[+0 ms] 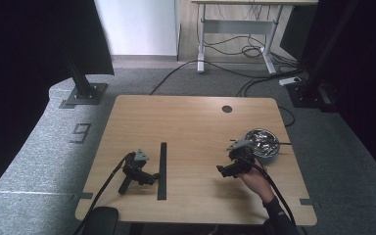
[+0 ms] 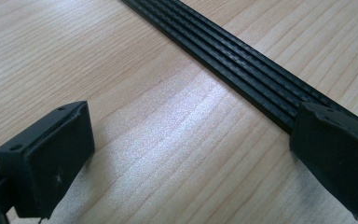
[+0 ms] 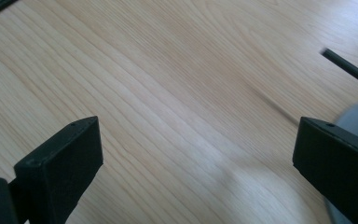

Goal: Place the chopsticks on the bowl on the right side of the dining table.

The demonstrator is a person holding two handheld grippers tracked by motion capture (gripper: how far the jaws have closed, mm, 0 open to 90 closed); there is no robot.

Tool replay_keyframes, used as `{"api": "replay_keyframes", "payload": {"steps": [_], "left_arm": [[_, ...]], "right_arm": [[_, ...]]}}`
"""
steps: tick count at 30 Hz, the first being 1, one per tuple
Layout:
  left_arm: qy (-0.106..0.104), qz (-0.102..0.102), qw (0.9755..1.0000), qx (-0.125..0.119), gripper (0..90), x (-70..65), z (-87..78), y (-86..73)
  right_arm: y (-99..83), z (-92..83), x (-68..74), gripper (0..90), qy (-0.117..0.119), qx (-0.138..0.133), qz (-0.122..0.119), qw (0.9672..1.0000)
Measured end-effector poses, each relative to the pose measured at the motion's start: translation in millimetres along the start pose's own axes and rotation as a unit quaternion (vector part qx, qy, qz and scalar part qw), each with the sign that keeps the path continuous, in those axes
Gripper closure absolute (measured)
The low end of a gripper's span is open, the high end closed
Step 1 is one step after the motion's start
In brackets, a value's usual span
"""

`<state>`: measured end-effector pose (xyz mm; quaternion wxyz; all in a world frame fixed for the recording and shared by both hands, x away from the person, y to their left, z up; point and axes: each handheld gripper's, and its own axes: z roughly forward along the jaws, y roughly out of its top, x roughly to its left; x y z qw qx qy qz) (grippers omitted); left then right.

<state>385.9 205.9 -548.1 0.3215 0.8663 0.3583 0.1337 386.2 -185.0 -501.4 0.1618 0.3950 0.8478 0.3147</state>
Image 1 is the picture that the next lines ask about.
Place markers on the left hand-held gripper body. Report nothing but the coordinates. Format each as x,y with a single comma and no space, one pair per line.
133,169

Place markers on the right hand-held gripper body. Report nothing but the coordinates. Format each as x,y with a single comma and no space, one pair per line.
241,158

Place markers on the shiny metal bowl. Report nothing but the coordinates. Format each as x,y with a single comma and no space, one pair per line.
266,147

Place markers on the person's right hand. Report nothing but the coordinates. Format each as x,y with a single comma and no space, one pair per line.
258,182

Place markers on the grey round plate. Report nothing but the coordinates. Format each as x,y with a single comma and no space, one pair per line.
267,161

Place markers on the black round table grommet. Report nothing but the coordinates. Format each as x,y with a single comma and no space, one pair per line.
227,109

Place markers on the black chair armrest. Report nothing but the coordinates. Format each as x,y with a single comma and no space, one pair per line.
100,222
267,229

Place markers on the white power strip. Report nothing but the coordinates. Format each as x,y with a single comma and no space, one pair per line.
290,81

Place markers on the black metal stand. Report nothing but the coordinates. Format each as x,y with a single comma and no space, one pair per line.
310,94
82,86

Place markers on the white partition panel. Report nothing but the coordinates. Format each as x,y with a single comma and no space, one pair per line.
137,26

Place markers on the black curtain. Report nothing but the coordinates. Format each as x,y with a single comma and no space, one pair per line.
19,65
372,81

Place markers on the white frame desk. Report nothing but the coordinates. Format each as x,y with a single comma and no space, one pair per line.
238,26

